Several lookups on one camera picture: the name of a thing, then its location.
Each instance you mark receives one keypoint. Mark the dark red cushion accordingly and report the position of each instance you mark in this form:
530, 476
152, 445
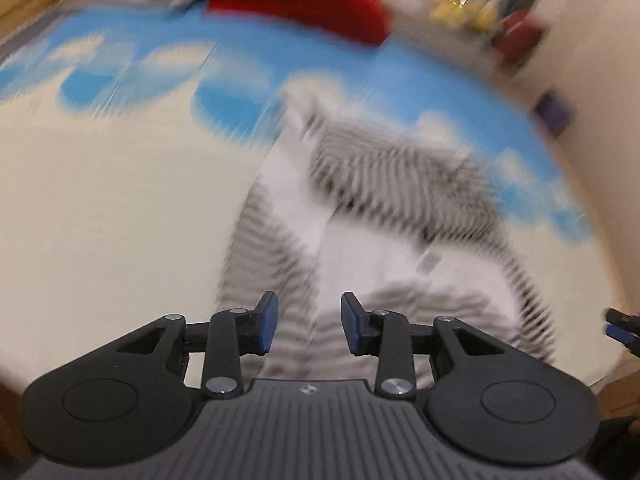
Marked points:
520, 40

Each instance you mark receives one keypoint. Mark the purple box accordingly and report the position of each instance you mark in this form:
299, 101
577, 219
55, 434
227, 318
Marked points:
554, 112

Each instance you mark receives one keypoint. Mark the striped white hooded top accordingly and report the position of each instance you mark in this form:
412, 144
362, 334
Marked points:
360, 260

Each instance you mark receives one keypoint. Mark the blue printed bed sheet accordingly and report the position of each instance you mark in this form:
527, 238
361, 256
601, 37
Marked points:
100, 185

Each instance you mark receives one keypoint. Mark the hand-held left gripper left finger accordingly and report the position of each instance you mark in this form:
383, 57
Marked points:
267, 320

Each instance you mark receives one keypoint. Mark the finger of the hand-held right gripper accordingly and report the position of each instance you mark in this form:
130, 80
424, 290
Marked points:
625, 319
625, 335

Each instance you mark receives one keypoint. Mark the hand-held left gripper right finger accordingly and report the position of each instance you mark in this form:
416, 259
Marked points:
350, 325

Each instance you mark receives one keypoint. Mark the wooden bed side rail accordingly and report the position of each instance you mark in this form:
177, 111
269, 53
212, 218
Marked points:
620, 395

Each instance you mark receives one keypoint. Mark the yellow plush toy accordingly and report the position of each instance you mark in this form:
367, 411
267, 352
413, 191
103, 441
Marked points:
449, 7
484, 17

